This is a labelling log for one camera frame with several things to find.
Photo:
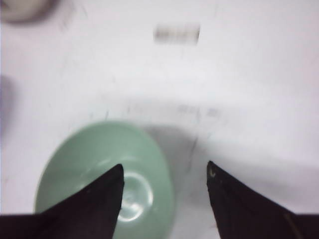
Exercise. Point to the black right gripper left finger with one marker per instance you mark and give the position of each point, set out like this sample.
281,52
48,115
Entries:
90,213

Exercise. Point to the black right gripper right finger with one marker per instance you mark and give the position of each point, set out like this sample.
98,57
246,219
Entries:
242,213

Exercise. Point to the dark blue saucepan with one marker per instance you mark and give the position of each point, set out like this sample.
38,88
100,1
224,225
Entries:
20,11

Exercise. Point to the green bowl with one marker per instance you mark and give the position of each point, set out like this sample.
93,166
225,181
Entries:
147,208

